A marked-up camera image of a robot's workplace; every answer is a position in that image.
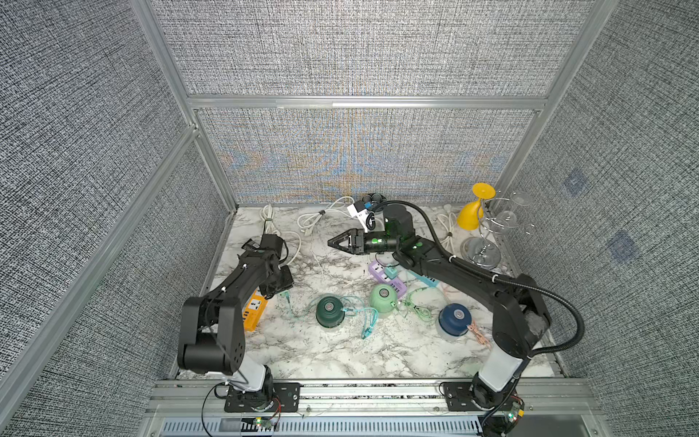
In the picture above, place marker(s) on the navy blue meat grinder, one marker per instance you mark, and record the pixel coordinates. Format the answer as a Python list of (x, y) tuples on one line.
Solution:
[(453, 321)]

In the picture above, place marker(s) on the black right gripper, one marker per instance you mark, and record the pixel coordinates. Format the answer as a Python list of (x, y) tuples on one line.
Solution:
[(359, 242)]

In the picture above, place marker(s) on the clear wine glass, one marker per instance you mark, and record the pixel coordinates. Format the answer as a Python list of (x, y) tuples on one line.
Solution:
[(506, 219)]

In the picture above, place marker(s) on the yellow plastic goblet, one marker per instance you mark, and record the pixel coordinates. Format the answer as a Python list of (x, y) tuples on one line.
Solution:
[(471, 214)]

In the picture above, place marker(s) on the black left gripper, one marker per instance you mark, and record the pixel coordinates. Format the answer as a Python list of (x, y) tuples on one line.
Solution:
[(288, 282)]

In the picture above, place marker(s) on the black grinder blade lid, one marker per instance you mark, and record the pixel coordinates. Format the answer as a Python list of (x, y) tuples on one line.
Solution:
[(373, 199)]

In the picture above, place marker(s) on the chrome wire glass rack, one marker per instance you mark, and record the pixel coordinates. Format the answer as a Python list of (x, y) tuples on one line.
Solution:
[(484, 250)]

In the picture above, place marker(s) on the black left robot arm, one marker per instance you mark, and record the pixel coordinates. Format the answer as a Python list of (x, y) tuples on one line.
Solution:
[(212, 337)]

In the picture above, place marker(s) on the light green meat grinder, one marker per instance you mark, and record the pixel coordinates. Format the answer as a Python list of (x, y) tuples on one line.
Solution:
[(383, 298)]

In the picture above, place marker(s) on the teal power strip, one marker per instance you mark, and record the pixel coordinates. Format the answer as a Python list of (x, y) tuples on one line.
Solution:
[(427, 281)]

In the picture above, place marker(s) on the teal usb adapter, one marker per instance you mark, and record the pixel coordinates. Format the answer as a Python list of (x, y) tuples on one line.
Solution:
[(391, 272)]

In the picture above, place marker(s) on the orange power strip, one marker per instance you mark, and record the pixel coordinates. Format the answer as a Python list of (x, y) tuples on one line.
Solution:
[(253, 311)]

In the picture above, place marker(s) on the small black packet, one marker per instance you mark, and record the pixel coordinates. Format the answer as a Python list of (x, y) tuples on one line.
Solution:
[(251, 246)]

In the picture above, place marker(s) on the purple power strip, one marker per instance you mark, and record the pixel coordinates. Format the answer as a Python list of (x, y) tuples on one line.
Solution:
[(376, 270)]

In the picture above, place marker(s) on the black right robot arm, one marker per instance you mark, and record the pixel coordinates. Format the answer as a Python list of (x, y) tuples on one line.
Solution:
[(520, 315)]

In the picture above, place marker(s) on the dark green meat grinder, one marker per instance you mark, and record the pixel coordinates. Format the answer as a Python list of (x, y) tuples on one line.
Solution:
[(330, 312)]

